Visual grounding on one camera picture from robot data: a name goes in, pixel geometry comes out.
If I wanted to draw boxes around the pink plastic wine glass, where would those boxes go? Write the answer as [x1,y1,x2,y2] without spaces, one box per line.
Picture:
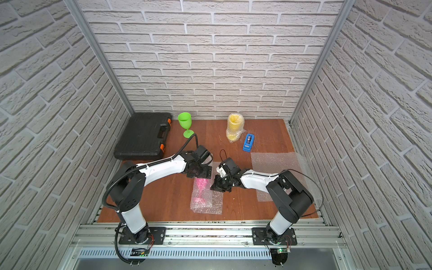
[193,178,212,207]

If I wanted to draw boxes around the blue tape dispenser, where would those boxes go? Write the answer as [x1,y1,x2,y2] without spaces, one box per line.
[243,133,255,153]

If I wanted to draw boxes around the yellow plastic wine glass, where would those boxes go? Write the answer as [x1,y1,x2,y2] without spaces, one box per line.
[225,114,244,141]

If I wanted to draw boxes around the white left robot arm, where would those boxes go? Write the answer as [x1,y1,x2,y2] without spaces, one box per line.
[102,153,212,235]

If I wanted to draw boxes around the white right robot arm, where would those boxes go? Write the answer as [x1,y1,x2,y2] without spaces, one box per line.
[210,169,314,241]

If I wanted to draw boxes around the green plastic wine glass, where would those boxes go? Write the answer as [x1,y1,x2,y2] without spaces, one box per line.
[178,112,194,138]

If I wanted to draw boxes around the black plastic tool case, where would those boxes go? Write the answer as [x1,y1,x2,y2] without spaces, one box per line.
[114,112,173,161]

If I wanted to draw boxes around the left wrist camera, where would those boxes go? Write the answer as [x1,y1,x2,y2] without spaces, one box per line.
[193,145,213,166]

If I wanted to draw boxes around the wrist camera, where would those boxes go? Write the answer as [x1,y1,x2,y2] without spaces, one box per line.
[216,157,241,178]
[193,145,213,166]

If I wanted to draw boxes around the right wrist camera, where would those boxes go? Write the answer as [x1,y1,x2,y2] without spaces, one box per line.
[216,157,241,178]

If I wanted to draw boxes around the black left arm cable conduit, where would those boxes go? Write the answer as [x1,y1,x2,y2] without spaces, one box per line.
[101,133,200,264]

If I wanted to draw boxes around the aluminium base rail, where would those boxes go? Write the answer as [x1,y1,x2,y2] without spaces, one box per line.
[60,219,354,270]

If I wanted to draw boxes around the left aluminium corner post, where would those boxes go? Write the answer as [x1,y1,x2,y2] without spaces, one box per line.
[64,0,135,116]

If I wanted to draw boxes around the aluminium corner post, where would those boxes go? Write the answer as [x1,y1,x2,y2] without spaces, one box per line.
[64,0,135,116]
[289,0,355,127]

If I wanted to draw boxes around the right aluminium corner post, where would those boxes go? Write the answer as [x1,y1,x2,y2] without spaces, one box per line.
[289,0,355,127]

